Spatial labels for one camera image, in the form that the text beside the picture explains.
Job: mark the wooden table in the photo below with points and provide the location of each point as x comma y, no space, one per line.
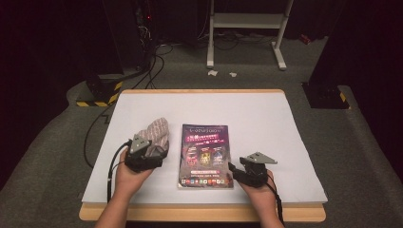
202,213

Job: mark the black equipment rack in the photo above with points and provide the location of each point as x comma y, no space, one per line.
146,31

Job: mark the glossy magazine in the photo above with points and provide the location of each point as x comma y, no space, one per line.
205,156

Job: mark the black base with yellow stripes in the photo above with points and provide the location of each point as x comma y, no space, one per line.
101,91
326,96

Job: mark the white table sheet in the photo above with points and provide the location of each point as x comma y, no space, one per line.
253,120

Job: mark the person's left hand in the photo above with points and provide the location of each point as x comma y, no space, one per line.
130,180

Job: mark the white metal stand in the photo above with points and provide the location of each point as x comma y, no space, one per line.
250,20

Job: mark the person's right hand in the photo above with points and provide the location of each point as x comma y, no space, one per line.
259,194

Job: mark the white paper scrap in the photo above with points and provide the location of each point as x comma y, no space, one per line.
233,74
212,73

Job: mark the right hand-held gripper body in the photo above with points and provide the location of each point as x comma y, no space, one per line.
253,175

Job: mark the small red object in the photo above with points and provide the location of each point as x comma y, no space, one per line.
305,39

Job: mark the striped pink cloth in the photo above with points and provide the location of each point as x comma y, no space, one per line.
157,133

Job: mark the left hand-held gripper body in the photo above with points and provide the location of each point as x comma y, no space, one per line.
139,161

